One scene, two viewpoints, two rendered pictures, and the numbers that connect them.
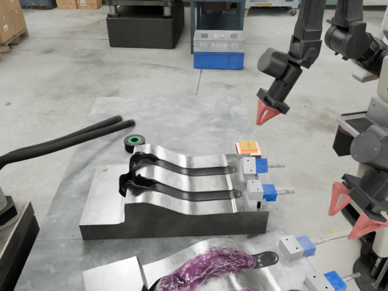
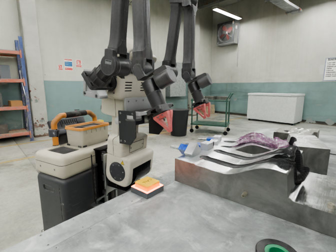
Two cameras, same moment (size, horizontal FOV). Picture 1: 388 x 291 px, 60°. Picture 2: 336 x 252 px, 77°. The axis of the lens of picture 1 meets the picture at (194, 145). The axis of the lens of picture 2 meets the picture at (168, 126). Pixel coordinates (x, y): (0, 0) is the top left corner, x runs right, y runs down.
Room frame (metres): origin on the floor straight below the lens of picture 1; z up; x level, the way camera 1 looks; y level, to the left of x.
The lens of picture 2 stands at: (1.47, 0.31, 1.15)
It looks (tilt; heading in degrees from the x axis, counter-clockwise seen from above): 11 degrees down; 223
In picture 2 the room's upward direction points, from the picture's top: straight up
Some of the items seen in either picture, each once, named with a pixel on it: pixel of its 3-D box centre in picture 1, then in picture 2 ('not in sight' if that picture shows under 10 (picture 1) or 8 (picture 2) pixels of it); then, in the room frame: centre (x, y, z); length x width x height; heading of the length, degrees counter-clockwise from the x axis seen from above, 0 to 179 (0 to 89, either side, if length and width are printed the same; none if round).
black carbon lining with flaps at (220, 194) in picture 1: (179, 176); (251, 155); (0.74, 0.04, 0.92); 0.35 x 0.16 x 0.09; 93
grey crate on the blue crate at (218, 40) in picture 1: (219, 41); not in sight; (4.07, -0.31, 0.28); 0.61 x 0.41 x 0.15; 85
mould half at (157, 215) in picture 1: (174, 186); (254, 170); (0.75, 0.06, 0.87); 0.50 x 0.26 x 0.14; 93
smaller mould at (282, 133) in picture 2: not in sight; (293, 137); (-0.05, 0.00, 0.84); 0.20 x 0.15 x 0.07; 93
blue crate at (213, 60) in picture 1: (218, 55); not in sight; (4.08, -0.30, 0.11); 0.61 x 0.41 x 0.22; 85
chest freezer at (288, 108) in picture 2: not in sight; (274, 107); (-6.09, -1.87, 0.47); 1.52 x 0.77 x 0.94; 85
